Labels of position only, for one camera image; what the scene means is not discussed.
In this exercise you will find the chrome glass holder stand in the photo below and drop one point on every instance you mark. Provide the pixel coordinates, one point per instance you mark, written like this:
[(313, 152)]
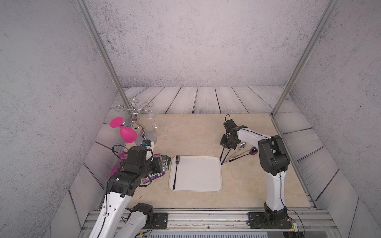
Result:
[(135, 111)]

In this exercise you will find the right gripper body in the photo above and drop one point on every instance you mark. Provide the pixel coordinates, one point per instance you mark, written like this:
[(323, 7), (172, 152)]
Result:
[(226, 142)]

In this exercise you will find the pink handled silver spoon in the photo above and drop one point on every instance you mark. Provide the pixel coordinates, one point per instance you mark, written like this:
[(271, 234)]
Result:
[(240, 147)]

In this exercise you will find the pink Lot 100 gummy bag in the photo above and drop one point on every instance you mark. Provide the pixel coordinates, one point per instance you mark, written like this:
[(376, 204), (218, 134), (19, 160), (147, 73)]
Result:
[(121, 159)]

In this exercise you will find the left aluminium frame post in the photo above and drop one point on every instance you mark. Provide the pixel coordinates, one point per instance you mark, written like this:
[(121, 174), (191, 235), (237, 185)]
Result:
[(86, 16)]

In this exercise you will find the white plastic tray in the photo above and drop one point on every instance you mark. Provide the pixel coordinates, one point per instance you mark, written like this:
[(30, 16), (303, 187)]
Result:
[(196, 174)]

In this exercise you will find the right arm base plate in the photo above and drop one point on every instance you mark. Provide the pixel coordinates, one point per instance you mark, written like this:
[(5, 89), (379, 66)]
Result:
[(262, 220)]

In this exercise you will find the purple Fox's candy bag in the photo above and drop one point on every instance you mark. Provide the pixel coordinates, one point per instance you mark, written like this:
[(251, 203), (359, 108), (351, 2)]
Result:
[(154, 176)]

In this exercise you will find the dark handled purple spoon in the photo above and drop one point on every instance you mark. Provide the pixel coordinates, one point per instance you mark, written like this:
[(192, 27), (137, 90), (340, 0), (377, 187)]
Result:
[(231, 160)]

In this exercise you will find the purple metal spoon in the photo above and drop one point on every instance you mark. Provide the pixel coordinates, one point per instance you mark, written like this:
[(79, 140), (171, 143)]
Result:
[(220, 158)]

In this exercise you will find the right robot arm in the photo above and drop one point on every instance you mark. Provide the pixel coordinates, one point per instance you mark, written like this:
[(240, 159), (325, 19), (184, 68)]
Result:
[(274, 161)]

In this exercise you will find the aluminium frame post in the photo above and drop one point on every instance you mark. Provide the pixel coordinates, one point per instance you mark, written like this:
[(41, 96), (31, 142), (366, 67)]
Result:
[(86, 16), (317, 33)]

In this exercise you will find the pink plastic wine glass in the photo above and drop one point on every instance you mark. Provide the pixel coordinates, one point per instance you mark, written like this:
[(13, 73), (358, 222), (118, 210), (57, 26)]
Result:
[(126, 133)]

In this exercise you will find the right aluminium frame post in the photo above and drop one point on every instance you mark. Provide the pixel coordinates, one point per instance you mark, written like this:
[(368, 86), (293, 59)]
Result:
[(317, 33)]

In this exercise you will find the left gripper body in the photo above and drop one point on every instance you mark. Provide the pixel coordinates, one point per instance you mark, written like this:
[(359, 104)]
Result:
[(157, 166)]

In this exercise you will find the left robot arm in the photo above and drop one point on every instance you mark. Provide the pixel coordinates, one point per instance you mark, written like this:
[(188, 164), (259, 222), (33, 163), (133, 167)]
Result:
[(133, 173)]

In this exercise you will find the blue handled fork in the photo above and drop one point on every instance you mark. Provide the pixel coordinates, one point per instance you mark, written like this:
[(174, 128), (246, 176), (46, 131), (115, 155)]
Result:
[(225, 156)]

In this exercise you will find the aluminium front rail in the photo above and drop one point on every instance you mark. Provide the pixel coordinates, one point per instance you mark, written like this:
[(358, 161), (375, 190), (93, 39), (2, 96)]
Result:
[(234, 223)]

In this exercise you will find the purple metal fork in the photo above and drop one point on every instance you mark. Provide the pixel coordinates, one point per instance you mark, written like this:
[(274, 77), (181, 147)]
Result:
[(175, 178)]

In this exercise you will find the clear wine glass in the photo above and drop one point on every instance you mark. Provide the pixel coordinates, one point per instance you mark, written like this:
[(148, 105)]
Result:
[(156, 126)]

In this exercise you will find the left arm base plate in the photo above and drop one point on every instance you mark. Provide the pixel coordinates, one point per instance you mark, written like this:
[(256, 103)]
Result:
[(156, 221)]

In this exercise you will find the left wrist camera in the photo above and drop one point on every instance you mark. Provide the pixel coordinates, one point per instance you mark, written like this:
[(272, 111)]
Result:
[(149, 145)]

